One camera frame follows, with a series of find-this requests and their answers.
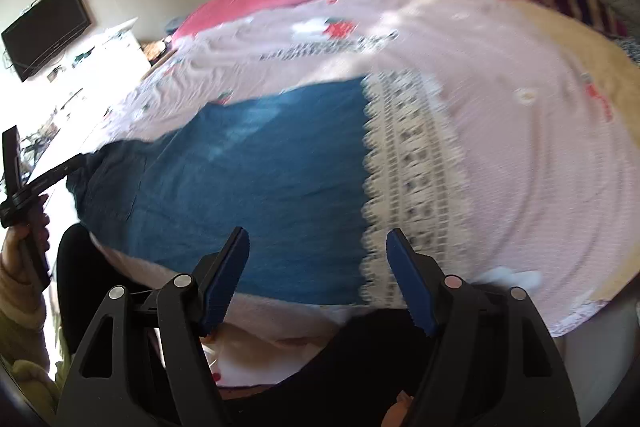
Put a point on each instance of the person's left hand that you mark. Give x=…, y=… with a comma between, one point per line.
x=12, y=252

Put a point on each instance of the person's dark clothing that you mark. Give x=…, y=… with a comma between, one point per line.
x=320, y=372

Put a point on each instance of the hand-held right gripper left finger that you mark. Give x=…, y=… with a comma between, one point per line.
x=225, y=279

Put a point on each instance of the pink strawberry print bedsheet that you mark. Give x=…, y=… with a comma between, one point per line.
x=510, y=157

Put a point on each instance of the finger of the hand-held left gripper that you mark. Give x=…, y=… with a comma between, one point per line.
x=60, y=172

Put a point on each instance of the blue denim pants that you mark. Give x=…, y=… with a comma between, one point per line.
x=240, y=187

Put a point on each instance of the white dresser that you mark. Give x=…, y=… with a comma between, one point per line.
x=115, y=52

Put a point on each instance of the person's left forearm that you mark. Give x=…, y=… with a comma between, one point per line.
x=22, y=347

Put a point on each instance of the beige blanket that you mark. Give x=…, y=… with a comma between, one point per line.
x=600, y=72

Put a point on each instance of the striped pillow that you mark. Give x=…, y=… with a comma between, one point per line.
x=580, y=4

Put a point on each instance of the black wall television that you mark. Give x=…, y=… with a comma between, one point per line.
x=45, y=32

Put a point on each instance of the blue floral pillow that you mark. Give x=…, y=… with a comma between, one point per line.
x=631, y=49

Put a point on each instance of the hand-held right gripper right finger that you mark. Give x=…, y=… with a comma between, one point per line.
x=410, y=287

